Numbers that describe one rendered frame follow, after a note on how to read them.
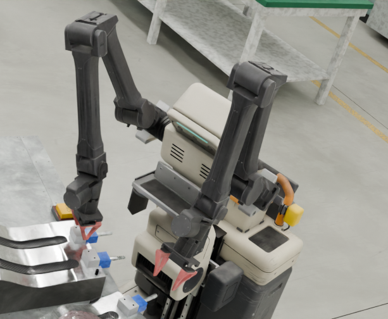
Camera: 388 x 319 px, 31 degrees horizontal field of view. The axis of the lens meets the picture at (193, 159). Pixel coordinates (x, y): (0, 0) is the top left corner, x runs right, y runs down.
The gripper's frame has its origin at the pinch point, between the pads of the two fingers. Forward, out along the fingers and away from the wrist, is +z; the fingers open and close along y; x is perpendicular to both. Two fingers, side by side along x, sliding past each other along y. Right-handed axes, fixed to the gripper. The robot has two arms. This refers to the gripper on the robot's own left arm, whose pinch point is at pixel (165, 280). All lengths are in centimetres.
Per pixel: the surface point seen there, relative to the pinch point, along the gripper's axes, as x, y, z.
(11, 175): 21, -79, 12
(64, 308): -14.9, -14.4, 18.5
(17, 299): -16.7, -27.6, 24.9
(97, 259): 1.3, -22.1, 8.2
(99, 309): -3.3, -11.0, 17.4
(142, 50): 305, -249, -40
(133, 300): 2.8, -6.2, 11.3
